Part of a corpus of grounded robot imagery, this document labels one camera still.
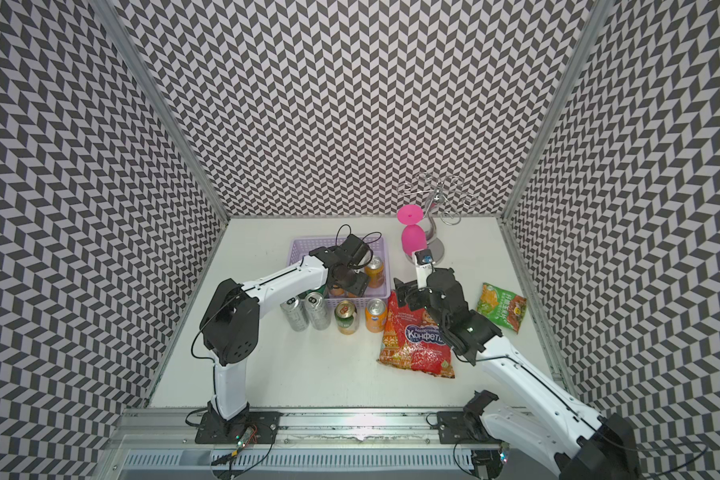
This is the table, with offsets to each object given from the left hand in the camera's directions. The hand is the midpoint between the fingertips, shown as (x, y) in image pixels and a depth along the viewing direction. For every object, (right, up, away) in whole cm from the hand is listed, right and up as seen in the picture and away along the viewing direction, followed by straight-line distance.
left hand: (354, 284), depth 91 cm
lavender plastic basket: (-20, +12, +14) cm, 27 cm away
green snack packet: (+46, -7, 0) cm, 46 cm away
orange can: (+7, -7, -8) cm, 13 cm away
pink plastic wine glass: (+18, +15, -3) cm, 24 cm away
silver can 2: (-9, -7, -10) cm, 15 cm away
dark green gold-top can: (-2, -7, -9) cm, 11 cm away
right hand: (+17, +3, -14) cm, 22 cm away
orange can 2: (+7, +4, 0) cm, 8 cm away
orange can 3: (-6, -3, +4) cm, 8 cm away
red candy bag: (+17, -14, -9) cm, 24 cm away
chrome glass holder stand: (+25, +27, -7) cm, 37 cm away
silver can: (-15, -7, -10) cm, 20 cm away
